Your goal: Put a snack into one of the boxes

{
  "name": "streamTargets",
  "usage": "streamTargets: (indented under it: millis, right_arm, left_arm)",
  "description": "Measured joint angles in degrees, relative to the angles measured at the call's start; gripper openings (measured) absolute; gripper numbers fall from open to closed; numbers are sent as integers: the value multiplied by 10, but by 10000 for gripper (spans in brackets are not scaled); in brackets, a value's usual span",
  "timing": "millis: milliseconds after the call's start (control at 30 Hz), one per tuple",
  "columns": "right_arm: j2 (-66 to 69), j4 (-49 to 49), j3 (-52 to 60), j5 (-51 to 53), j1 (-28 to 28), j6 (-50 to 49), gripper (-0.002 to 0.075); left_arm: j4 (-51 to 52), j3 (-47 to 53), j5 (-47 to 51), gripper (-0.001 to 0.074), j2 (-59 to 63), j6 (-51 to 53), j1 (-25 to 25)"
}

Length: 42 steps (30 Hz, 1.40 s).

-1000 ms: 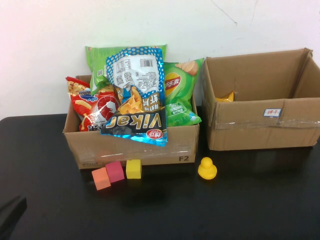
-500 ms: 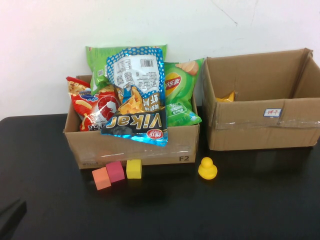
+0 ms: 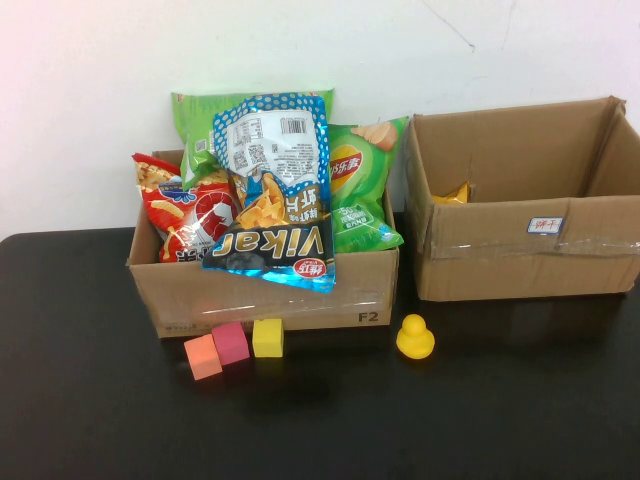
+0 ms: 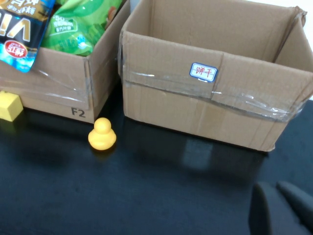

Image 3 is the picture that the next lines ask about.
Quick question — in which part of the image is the cardboard box with blue label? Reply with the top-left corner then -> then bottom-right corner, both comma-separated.
404,95 -> 640,302

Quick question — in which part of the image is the blue Vikar shrimp chips bag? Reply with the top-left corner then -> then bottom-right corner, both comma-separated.
201,91 -> 336,295

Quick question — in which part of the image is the green Lay's bag logo side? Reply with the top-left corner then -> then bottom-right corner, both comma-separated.
327,116 -> 410,254

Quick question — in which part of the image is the pink foam cube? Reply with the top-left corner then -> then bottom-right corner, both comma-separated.
210,321 -> 250,367

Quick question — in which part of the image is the green Lay's bag barcode side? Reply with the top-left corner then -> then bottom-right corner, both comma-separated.
169,88 -> 336,192

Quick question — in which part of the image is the orange foam cube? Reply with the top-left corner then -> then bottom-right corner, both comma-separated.
182,333 -> 223,382

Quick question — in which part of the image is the yellow snack packet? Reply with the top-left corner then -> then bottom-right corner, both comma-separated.
430,180 -> 476,206

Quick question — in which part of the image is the yellow foam cube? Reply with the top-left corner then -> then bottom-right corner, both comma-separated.
251,317 -> 285,359

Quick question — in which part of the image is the blue-bordered white label sticker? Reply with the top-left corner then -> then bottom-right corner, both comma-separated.
525,215 -> 564,235

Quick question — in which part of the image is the yellow rubber duck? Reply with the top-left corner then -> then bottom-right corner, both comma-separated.
395,313 -> 436,360

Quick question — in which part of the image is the red shrimp stick snack bag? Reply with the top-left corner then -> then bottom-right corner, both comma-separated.
131,151 -> 241,264

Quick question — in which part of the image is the cardboard box with F2 print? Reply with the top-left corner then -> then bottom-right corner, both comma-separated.
124,148 -> 401,339

